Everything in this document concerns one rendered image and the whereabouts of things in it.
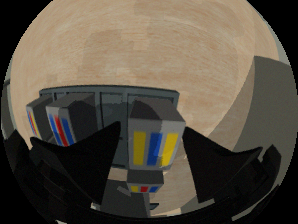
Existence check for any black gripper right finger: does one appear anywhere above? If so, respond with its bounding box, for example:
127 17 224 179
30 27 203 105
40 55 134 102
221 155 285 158
182 125 263 204

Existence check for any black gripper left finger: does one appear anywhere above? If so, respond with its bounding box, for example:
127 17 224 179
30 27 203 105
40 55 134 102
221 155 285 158
29 121 121 205

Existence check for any dark grey flat panel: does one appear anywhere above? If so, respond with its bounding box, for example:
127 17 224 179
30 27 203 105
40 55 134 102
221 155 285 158
180 56 298 221

